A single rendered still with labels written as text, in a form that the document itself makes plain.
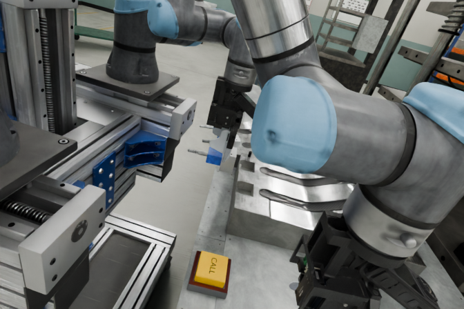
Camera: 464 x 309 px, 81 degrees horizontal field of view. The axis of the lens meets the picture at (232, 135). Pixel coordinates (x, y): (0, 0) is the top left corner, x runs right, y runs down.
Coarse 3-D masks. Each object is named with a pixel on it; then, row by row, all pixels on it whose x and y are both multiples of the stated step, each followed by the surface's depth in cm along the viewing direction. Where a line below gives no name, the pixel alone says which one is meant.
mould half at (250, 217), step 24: (240, 168) 79; (288, 192) 75; (312, 192) 77; (336, 192) 75; (240, 216) 65; (264, 216) 64; (288, 216) 67; (312, 216) 69; (264, 240) 68; (288, 240) 67; (408, 264) 67
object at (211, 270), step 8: (200, 256) 57; (208, 256) 57; (216, 256) 58; (200, 264) 55; (208, 264) 55; (216, 264) 56; (224, 264) 56; (200, 272) 54; (208, 272) 54; (216, 272) 54; (224, 272) 55; (200, 280) 53; (208, 280) 53; (216, 280) 53; (224, 280) 53
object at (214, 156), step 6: (192, 150) 73; (198, 150) 74; (210, 150) 73; (216, 150) 74; (234, 150) 74; (210, 156) 72; (216, 156) 72; (222, 156) 71; (234, 156) 71; (210, 162) 73; (216, 162) 72; (222, 162) 72; (228, 162) 72; (234, 162) 72; (222, 168) 73; (228, 168) 73
